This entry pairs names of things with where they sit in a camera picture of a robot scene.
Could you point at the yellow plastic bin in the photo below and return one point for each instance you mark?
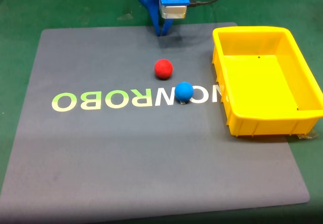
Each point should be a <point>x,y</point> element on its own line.
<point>262,87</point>

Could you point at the red ball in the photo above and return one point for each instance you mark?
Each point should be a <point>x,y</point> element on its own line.
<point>163,69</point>

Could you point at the clear tape piece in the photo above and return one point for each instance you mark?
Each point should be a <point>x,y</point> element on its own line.
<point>309,135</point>

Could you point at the blue ball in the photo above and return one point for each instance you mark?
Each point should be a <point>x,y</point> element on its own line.
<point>184,91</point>

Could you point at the grey printed mat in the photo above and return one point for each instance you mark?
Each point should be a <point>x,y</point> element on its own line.
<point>126,145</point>

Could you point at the silver camera box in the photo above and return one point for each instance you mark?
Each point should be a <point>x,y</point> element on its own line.
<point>172,10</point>

